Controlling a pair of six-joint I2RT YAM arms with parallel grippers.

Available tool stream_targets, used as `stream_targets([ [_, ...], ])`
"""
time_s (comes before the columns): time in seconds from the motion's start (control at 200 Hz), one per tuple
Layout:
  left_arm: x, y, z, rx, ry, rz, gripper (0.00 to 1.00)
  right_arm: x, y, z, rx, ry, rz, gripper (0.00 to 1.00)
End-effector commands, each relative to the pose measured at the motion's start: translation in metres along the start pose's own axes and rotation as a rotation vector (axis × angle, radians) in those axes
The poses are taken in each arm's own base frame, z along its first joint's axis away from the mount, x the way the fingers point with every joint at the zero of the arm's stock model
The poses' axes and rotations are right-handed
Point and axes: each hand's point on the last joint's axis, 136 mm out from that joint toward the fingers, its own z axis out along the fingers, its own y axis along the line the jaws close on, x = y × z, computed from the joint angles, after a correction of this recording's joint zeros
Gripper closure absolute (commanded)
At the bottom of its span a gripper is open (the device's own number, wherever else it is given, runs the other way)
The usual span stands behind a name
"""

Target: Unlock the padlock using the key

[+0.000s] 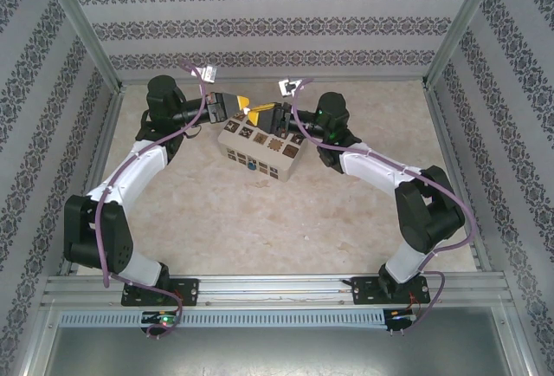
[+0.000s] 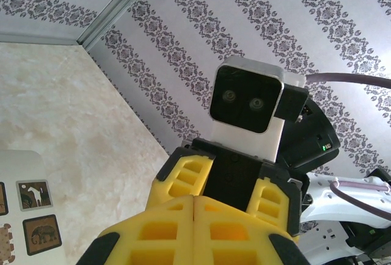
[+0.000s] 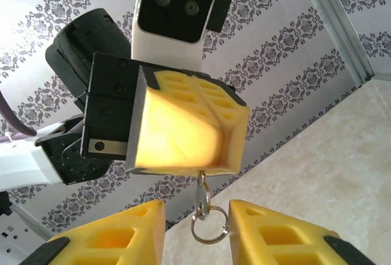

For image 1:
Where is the white wooden picture box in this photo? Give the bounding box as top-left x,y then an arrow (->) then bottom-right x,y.
217,109 -> 309,183

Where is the left control board green light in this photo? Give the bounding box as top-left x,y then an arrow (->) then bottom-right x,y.
141,311 -> 181,330

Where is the right control board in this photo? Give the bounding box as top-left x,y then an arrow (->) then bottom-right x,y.
386,308 -> 417,333

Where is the grey metal sheet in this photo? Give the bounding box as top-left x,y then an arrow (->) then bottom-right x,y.
42,306 -> 530,376

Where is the aluminium side rail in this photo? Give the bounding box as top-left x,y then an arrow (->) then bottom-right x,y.
59,88 -> 126,276
423,84 -> 493,272

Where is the aluminium frame post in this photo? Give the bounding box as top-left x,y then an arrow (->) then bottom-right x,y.
422,0 -> 506,89
36,0 -> 126,92

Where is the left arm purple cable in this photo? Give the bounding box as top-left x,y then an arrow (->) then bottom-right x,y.
95,58 -> 208,340

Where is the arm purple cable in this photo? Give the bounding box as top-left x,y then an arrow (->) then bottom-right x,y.
292,79 -> 477,336
95,58 -> 208,340

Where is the aluminium mounting rail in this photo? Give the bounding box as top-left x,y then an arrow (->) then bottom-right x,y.
41,275 -> 507,308

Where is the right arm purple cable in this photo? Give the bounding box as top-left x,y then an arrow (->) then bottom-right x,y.
292,79 -> 477,336

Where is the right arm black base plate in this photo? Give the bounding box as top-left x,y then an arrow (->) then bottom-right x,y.
345,276 -> 432,306

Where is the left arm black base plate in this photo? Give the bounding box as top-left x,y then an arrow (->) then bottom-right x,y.
121,278 -> 200,308

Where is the grey slotted cable duct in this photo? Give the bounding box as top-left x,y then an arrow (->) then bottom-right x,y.
58,309 -> 387,329

